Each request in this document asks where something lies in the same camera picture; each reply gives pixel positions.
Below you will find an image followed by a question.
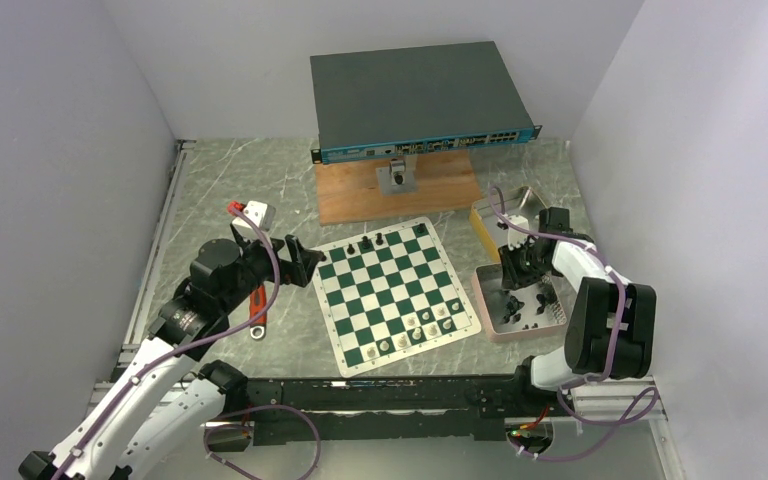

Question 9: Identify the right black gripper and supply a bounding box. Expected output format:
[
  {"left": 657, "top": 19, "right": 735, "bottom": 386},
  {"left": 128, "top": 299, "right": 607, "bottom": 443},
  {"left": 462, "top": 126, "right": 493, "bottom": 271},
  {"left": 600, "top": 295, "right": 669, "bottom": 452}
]
[{"left": 498, "top": 239, "right": 553, "bottom": 291}]

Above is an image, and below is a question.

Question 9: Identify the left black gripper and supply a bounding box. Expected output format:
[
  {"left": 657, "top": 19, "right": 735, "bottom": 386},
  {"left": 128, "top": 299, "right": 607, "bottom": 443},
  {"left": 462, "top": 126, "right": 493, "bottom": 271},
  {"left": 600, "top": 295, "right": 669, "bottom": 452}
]
[{"left": 220, "top": 231, "right": 320, "bottom": 313}]

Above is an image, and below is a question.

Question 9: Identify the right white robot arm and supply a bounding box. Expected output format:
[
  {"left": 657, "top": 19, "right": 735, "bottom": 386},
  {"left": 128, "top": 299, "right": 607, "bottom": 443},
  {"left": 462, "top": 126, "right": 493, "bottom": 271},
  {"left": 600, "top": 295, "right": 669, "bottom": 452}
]
[{"left": 496, "top": 207, "right": 656, "bottom": 415}]

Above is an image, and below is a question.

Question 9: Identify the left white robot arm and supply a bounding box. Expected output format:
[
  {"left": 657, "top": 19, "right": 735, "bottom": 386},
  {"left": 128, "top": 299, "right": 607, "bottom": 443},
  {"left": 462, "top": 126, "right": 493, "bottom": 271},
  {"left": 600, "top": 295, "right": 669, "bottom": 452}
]
[{"left": 18, "top": 230, "right": 325, "bottom": 479}]

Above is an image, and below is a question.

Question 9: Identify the black chess piece in tray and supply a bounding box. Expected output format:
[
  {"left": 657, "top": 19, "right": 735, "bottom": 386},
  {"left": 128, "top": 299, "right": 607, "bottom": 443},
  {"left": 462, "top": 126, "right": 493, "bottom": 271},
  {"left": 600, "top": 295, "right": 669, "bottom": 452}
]
[
  {"left": 502, "top": 297, "right": 525, "bottom": 324},
  {"left": 535, "top": 293, "right": 557, "bottom": 315}
]

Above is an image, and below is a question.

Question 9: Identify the wooden board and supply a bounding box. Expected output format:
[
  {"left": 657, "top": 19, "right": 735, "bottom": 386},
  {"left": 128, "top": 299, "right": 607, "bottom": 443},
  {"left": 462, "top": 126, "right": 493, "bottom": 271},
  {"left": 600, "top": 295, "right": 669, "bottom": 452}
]
[{"left": 314, "top": 151, "right": 483, "bottom": 225}]

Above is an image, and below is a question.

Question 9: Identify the green white chess mat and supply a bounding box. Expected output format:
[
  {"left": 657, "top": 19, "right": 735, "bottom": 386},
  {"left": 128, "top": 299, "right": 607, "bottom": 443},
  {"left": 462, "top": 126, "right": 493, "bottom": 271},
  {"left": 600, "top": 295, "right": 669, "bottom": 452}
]
[{"left": 311, "top": 217, "right": 482, "bottom": 378}]

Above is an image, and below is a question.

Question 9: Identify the pink plastic tray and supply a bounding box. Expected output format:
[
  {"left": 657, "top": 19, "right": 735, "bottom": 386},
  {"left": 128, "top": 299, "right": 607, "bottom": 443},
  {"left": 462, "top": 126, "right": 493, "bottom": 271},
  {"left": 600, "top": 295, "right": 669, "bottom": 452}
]
[{"left": 471, "top": 264, "right": 567, "bottom": 343}]

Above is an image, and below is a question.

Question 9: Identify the yellow metal tin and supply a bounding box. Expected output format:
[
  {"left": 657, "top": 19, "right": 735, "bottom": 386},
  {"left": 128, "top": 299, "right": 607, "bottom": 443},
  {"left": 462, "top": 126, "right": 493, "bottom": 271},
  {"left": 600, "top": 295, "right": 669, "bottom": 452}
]
[{"left": 469, "top": 186, "right": 548, "bottom": 264}]

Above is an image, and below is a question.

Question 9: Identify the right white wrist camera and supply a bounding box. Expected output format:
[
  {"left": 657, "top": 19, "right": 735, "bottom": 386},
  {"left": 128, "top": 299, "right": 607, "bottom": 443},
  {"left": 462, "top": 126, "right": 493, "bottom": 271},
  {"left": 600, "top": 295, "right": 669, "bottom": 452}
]
[{"left": 506, "top": 214, "right": 530, "bottom": 250}]

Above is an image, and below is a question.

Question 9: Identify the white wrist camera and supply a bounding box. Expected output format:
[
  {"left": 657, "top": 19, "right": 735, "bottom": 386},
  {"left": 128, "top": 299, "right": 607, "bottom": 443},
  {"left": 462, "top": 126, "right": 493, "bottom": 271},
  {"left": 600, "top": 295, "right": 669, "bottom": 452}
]
[
  {"left": 506, "top": 214, "right": 530, "bottom": 250},
  {"left": 227, "top": 200, "right": 276, "bottom": 241}
]

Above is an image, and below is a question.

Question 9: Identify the red handled adjustable wrench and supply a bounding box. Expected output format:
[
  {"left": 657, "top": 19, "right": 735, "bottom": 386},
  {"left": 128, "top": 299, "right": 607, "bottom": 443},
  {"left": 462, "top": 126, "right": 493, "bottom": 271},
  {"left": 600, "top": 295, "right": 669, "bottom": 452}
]
[{"left": 249, "top": 285, "right": 267, "bottom": 341}]

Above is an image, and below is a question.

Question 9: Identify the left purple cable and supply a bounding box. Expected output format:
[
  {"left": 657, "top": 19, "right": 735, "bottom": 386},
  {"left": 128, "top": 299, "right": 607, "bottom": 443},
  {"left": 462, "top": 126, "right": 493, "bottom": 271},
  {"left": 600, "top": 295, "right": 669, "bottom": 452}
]
[{"left": 49, "top": 205, "right": 322, "bottom": 480}]

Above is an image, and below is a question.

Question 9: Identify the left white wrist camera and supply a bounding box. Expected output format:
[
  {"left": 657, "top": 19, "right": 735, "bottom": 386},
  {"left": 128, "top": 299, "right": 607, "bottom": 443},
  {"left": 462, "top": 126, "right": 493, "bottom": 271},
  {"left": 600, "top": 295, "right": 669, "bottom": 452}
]
[{"left": 227, "top": 200, "right": 276, "bottom": 241}]

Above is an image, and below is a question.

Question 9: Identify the metal bracket with knob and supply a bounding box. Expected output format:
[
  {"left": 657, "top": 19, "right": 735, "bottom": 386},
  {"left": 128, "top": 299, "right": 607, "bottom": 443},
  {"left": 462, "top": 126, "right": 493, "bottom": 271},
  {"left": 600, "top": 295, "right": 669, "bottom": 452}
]
[{"left": 376, "top": 155, "right": 418, "bottom": 196}]

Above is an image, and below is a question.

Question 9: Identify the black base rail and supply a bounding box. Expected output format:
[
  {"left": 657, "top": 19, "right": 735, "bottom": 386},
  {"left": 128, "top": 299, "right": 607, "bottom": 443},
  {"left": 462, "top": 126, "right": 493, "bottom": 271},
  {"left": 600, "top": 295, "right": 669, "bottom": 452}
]
[{"left": 217, "top": 368, "right": 561, "bottom": 446}]

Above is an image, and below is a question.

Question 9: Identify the dark grey network switch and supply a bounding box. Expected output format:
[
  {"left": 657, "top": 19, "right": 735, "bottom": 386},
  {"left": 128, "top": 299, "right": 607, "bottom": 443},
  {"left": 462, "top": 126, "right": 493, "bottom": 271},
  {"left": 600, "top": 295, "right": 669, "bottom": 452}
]
[{"left": 310, "top": 41, "right": 541, "bottom": 165}]

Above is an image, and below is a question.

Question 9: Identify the aluminium frame rail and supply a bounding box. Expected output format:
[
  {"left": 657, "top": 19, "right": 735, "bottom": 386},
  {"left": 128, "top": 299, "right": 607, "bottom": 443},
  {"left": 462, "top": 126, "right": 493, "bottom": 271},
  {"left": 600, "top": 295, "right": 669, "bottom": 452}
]
[{"left": 65, "top": 139, "right": 198, "bottom": 480}]

